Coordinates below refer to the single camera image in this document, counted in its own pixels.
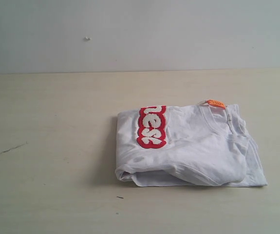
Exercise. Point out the white t-shirt red Chinese lettering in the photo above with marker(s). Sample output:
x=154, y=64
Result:
x=197, y=145

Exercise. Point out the orange ribbon size tag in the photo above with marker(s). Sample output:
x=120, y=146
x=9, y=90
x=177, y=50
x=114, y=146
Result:
x=213, y=103

